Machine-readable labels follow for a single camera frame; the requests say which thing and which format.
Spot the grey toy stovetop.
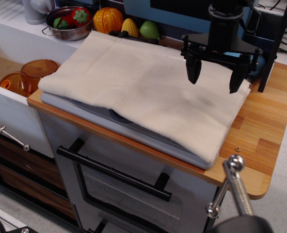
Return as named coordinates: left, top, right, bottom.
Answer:
left=41, top=92, right=214, bottom=170

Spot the orange plastic bowl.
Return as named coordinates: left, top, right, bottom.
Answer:
left=0, top=71, right=32, bottom=97

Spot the steel pot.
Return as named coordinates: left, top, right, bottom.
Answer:
left=42, top=6, right=93, bottom=41

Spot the green toy pepper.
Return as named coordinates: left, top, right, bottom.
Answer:
left=53, top=17, right=69, bottom=30

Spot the red toy strawberry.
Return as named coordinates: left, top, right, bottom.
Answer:
left=67, top=7, right=92, bottom=29

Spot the green toy pear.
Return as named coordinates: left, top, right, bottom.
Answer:
left=140, top=20, right=160, bottom=39

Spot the white toy sink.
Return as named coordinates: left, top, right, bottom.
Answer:
left=0, top=0, right=79, bottom=158

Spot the orange toy pumpkin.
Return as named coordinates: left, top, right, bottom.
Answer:
left=93, top=7, right=124, bottom=33

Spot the yellow toy corn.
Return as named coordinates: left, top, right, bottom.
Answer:
left=121, top=18, right=139, bottom=37

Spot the black oven door handle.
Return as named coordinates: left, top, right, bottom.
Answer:
left=57, top=138, right=172, bottom=202

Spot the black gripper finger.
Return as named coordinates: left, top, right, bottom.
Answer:
left=186, top=53, right=202, bottom=84
left=229, top=64, right=246, bottom=94

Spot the orange plastic plate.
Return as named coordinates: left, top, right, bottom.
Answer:
left=21, top=59, right=59, bottom=78

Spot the metal clamp screw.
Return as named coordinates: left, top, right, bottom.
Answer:
left=206, top=154, right=254, bottom=218
left=0, top=125, right=31, bottom=151

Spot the cream cloth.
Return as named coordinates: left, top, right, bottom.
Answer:
left=38, top=31, right=250, bottom=163

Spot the wooden drawer cabinet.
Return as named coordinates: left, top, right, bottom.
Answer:
left=0, top=136, right=78, bottom=226

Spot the metal clamp screw left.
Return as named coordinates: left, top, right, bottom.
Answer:
left=0, top=125, right=31, bottom=151

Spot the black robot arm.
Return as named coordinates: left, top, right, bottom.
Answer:
left=181, top=0, right=263, bottom=93

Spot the metal clamp screw right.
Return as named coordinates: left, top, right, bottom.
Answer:
left=206, top=154, right=254, bottom=218

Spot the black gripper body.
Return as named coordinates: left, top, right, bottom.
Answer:
left=181, top=33, right=263, bottom=73

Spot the black vertical post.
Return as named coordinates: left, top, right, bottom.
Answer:
left=258, top=5, right=287, bottom=93

